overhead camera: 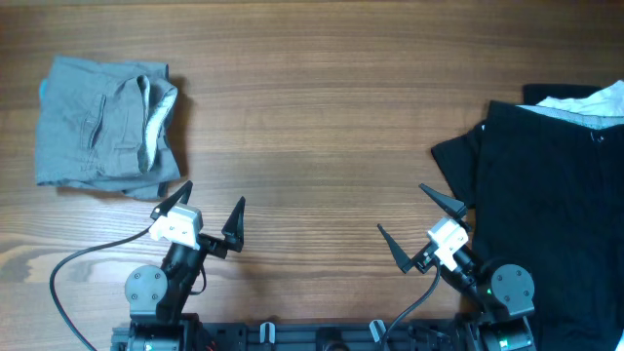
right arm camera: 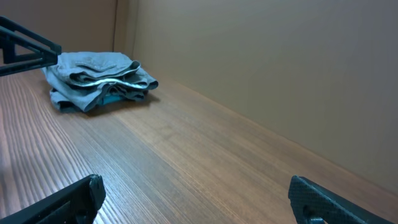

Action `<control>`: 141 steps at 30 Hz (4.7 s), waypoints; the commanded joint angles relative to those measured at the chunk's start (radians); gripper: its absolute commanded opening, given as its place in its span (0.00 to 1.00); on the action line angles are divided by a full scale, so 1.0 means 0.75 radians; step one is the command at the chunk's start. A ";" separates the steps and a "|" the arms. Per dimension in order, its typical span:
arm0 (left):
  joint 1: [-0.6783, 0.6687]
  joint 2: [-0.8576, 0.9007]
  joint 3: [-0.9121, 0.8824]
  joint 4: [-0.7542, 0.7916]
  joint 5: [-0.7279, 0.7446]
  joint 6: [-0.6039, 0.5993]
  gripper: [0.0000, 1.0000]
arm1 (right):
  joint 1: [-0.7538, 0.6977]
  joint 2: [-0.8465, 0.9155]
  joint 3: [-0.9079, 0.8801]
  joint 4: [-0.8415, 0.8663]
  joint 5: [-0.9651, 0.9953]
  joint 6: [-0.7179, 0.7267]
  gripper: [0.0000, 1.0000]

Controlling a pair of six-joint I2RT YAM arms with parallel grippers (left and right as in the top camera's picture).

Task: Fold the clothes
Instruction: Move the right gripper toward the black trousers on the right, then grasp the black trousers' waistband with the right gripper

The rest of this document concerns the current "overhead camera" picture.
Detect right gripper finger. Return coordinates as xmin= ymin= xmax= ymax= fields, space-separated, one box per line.
xmin=419 ymin=183 xmax=472 ymax=232
xmin=377 ymin=224 xmax=413 ymax=274

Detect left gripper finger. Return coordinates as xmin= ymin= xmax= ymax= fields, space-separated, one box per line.
xmin=150 ymin=180 xmax=193 ymax=220
xmin=221 ymin=196 xmax=246 ymax=244

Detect black shorts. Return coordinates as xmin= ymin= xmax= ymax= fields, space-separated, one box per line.
xmin=476 ymin=101 xmax=623 ymax=350

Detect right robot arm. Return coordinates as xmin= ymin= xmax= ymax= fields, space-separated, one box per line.
xmin=370 ymin=183 xmax=536 ymax=351

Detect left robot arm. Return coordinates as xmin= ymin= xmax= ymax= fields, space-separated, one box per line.
xmin=111 ymin=181 xmax=246 ymax=351

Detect black garment underneath pile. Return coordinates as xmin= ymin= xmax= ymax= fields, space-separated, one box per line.
xmin=430 ymin=83 xmax=604 ymax=209

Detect folded grey shorts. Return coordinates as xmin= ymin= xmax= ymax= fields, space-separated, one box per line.
xmin=35 ymin=56 xmax=180 ymax=200

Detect light blue folded garment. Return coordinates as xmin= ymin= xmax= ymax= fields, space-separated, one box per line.
xmin=38 ymin=79 xmax=48 ymax=100

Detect white t-shirt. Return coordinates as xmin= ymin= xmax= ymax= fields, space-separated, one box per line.
xmin=519 ymin=80 xmax=623 ymax=130

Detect right black cable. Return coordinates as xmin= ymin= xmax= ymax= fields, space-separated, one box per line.
xmin=378 ymin=262 xmax=443 ymax=351

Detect black cable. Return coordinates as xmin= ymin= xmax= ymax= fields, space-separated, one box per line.
xmin=49 ymin=224 xmax=153 ymax=351
xmin=378 ymin=262 xmax=443 ymax=351

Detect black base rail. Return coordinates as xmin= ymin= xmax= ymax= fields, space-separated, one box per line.
xmin=110 ymin=320 xmax=458 ymax=351

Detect left black cable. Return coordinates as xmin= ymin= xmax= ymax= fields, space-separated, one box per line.
xmin=49 ymin=224 xmax=153 ymax=351

